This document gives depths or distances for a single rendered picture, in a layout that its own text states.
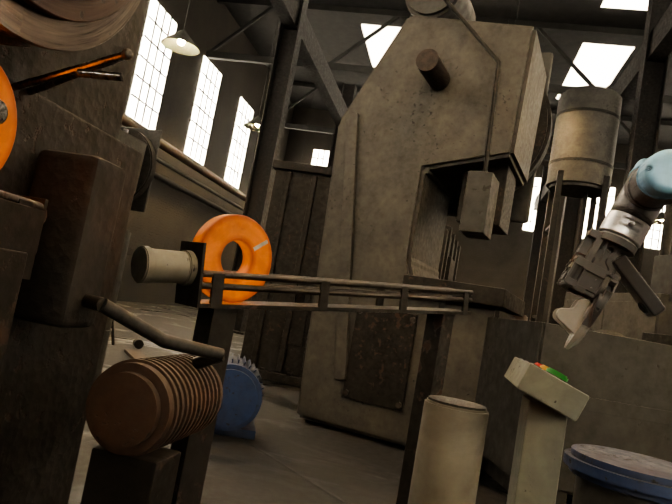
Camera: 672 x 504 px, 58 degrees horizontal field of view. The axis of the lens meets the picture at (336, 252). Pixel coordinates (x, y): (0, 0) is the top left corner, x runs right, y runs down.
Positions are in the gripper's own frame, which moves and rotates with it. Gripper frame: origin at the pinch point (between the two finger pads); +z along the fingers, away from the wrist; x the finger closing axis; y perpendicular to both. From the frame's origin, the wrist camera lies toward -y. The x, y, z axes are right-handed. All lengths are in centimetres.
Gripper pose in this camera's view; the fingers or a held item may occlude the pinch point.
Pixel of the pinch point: (573, 344)
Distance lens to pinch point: 115.8
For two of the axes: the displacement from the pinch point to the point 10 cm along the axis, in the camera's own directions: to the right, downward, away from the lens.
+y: -8.5, -4.8, 2.1
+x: -1.8, -1.2, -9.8
